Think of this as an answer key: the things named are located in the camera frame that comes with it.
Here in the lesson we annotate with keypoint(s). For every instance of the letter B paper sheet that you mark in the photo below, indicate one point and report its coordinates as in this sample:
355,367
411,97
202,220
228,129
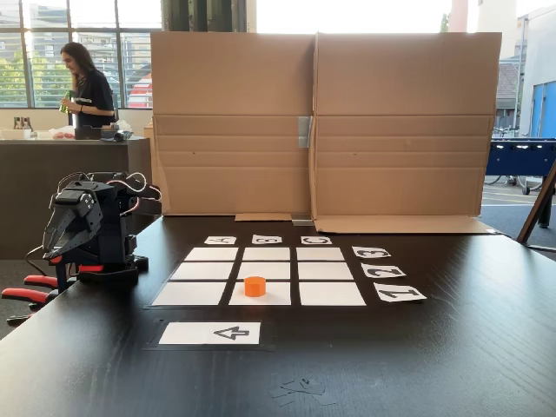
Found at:
266,239

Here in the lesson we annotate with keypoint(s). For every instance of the wider brown cardboard panel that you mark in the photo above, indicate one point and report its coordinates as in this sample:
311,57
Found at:
404,87

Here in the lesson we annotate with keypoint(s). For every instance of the letter A paper sheet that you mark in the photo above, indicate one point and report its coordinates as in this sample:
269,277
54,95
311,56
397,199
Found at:
220,240

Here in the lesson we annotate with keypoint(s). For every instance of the white arrow paper sheet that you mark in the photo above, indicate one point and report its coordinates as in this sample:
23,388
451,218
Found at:
234,333

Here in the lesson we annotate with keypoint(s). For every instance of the number 3 paper sheet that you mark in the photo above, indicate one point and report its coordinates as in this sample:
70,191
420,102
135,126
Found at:
371,252

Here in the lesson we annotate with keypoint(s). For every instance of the silver tape strip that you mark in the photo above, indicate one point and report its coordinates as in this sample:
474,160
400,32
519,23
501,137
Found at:
305,132

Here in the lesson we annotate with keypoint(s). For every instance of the green bottle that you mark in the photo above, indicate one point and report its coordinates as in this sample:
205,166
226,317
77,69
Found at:
65,104

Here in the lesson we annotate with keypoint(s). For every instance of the blue foosball table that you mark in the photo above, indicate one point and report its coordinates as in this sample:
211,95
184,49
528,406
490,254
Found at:
521,160

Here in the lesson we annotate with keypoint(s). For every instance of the round orange token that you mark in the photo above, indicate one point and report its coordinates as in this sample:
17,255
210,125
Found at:
255,287

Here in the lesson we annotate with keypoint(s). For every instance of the narrower brown cardboard panel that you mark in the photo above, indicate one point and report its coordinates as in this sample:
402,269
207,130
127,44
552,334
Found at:
230,87

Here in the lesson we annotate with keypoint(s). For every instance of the white plastic bag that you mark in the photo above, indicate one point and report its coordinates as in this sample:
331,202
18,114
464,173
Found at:
61,132

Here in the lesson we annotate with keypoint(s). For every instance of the dark counter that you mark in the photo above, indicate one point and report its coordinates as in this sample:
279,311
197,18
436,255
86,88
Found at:
26,195

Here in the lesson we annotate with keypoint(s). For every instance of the letter C paper sheet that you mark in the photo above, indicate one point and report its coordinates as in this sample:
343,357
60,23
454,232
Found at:
316,240

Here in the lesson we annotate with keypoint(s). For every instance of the white nine-square grid sheet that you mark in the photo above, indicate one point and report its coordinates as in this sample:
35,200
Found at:
326,278

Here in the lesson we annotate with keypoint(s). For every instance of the number 1 paper sheet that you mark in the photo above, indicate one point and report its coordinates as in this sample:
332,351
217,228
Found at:
399,292

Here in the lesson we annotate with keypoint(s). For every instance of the number 2 paper sheet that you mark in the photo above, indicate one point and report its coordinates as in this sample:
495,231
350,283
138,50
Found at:
383,270

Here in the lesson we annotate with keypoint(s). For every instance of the wooden easel leg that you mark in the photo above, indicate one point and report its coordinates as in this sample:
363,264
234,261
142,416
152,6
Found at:
538,208

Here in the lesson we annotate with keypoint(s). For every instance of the person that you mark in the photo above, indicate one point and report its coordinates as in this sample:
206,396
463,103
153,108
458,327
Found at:
95,95

